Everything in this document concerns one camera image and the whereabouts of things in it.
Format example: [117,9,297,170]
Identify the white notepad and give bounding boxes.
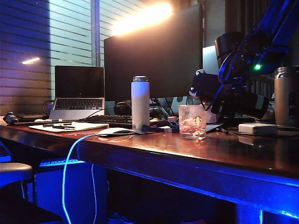
[28,121,110,133]

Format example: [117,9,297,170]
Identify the glass cup with logo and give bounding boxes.
[178,105,207,140]

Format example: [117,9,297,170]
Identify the black keyboard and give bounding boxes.
[78,114,133,128]

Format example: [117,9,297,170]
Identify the backlit keyboard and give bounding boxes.
[39,158,86,168]

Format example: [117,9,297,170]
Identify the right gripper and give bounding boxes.
[211,46,264,118]

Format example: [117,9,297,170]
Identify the round stool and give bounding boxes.
[0,162,33,201]

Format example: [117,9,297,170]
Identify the black thermos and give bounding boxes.
[189,69,270,120]

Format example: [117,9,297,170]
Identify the thin white cable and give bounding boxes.
[91,164,98,224]

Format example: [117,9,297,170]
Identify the silver display back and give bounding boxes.
[202,45,220,75]

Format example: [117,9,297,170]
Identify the silver monitor stand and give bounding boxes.
[172,97,188,117]

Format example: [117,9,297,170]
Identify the white charging cable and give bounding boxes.
[61,133,107,224]

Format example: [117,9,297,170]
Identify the white thermos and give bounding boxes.
[131,75,150,131]

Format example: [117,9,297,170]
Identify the large black monitor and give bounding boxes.
[104,4,203,102]

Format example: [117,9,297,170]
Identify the silver laptop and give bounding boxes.
[48,65,106,121]

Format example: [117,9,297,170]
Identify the printed booklet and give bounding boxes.
[205,123,224,135]

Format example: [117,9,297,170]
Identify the metal window post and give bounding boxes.
[91,0,101,67]

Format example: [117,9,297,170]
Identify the dark handheld device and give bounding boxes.
[2,112,19,126]

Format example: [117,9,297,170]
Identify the white power adapter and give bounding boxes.
[238,123,278,136]

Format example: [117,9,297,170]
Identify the white flat mouse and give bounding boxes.
[97,127,135,138]

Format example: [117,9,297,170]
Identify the black headphones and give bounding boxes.
[113,102,133,116]

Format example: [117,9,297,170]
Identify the champagne gold thermos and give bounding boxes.
[274,66,299,128]

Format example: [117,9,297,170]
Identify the blue lanyard with badge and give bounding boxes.
[132,120,180,135]

